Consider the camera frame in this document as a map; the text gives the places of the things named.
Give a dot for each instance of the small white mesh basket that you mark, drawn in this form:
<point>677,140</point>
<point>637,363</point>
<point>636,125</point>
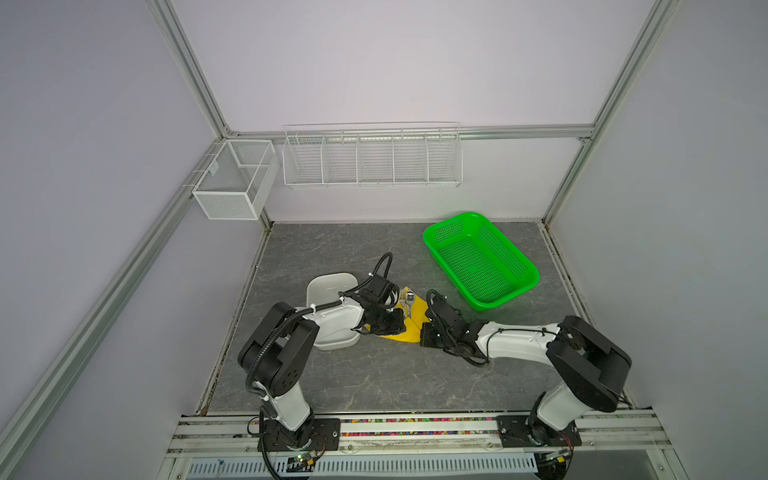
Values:
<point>237,181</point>

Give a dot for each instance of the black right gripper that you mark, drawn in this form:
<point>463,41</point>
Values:
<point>425,335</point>

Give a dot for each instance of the aluminium enclosure frame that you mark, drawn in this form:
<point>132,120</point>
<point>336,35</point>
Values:
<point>27,424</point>

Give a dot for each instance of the white slotted cable duct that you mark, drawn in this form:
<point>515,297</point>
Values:
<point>342,466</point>

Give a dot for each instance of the white plastic cutlery tray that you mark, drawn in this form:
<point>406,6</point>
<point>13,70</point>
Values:
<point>336,324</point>

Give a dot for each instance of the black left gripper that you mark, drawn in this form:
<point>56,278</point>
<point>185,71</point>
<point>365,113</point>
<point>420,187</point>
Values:
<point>396,326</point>

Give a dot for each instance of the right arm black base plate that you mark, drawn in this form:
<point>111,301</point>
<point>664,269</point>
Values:
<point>525,431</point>

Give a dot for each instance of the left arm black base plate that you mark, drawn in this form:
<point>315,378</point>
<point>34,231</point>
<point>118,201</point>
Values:
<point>314,434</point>

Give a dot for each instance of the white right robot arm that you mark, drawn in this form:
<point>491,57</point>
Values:
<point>593,369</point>

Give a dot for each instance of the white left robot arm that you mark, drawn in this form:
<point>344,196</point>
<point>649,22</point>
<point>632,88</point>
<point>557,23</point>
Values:
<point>275,355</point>

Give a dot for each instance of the silver spoon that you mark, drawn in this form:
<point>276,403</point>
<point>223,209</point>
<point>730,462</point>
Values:
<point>409,301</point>

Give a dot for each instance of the long white wire rack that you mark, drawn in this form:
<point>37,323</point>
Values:
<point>381,154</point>

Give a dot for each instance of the yellow paper napkin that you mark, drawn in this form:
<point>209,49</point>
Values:
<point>414,324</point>

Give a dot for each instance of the green plastic perforated basket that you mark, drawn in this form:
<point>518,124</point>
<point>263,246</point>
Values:
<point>483,264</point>

